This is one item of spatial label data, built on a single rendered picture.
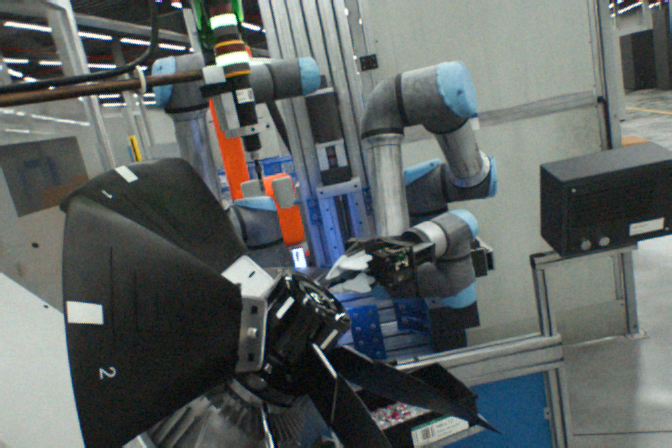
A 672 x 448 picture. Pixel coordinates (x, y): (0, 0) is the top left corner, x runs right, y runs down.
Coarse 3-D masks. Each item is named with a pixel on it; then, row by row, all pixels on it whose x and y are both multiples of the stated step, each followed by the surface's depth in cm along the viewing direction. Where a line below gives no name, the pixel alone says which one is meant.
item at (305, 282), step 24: (288, 288) 67; (312, 288) 74; (288, 312) 66; (312, 312) 66; (336, 312) 71; (288, 336) 66; (312, 336) 66; (336, 336) 68; (264, 360) 68; (288, 360) 67; (264, 384) 66; (288, 384) 69
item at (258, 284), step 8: (240, 264) 75; (248, 264) 76; (256, 264) 76; (224, 272) 74; (232, 272) 74; (240, 272) 75; (248, 272) 75; (256, 272) 75; (264, 272) 76; (232, 280) 74; (240, 280) 74; (248, 280) 75; (256, 280) 75; (264, 280) 75; (272, 280) 75; (248, 288) 74; (256, 288) 74; (264, 288) 75; (256, 296) 74
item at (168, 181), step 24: (144, 168) 80; (168, 168) 83; (192, 168) 86; (72, 192) 72; (120, 192) 75; (144, 192) 77; (168, 192) 78; (192, 192) 81; (144, 216) 74; (168, 216) 75; (192, 216) 77; (216, 216) 79; (168, 240) 74; (192, 240) 74; (216, 240) 76; (240, 240) 77; (216, 264) 74
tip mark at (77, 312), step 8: (72, 304) 42; (80, 304) 42; (88, 304) 43; (72, 312) 42; (80, 312) 42; (88, 312) 43; (96, 312) 44; (72, 320) 41; (80, 320) 42; (88, 320) 43; (96, 320) 43
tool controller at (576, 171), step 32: (576, 160) 116; (608, 160) 113; (640, 160) 111; (544, 192) 119; (576, 192) 110; (608, 192) 110; (640, 192) 111; (544, 224) 122; (576, 224) 113; (608, 224) 114; (640, 224) 115
